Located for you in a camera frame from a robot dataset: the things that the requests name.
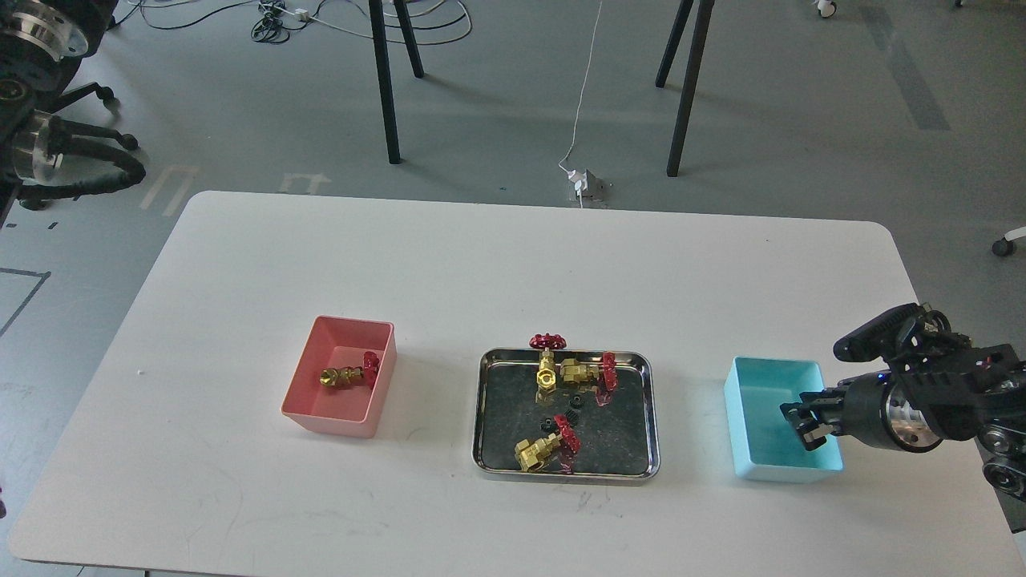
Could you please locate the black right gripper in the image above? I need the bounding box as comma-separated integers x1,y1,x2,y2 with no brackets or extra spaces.
780,375,893,452

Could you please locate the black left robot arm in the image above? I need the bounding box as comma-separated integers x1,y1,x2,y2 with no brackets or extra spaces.
1,1,146,215

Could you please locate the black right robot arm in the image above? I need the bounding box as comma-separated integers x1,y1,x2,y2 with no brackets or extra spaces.
780,345,1024,500

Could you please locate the light blue plastic box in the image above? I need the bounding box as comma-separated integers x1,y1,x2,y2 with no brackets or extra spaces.
723,357,844,483

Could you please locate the pink plastic box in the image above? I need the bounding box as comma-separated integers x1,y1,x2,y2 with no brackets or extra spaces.
281,317,398,438

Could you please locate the office chair caster right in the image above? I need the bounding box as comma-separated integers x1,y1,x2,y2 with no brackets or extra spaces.
990,226,1026,258

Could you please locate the stainless steel tray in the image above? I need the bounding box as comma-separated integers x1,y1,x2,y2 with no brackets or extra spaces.
472,349,660,483

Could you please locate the white power adapter on floor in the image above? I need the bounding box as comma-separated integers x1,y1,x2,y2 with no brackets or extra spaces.
567,169,609,208

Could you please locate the white caster top right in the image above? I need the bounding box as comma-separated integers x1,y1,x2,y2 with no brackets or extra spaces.
813,0,837,20

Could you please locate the black table leg right front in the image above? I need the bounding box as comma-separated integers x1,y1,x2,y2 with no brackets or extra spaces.
666,1,716,178

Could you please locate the black table leg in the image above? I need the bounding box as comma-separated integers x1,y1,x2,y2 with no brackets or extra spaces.
653,0,695,88
393,0,425,78
369,0,401,165
666,1,716,178

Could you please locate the black table leg right rear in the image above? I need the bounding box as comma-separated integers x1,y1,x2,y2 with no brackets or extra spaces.
653,0,695,88

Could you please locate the black table leg left rear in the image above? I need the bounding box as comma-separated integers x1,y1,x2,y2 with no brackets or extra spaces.
393,0,425,78

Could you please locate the black table leg left front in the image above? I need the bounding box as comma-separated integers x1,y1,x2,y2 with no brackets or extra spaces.
369,0,401,165

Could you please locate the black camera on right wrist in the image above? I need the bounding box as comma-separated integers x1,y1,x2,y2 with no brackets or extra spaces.
833,302,951,362

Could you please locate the upright brass valve red handle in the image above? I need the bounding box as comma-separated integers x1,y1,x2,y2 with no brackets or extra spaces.
529,333,567,397

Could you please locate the white floor cable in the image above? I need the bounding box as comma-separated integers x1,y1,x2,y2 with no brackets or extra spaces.
559,0,604,174

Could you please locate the bundle of floor cables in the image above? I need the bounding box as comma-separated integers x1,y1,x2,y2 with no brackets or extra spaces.
120,0,474,46

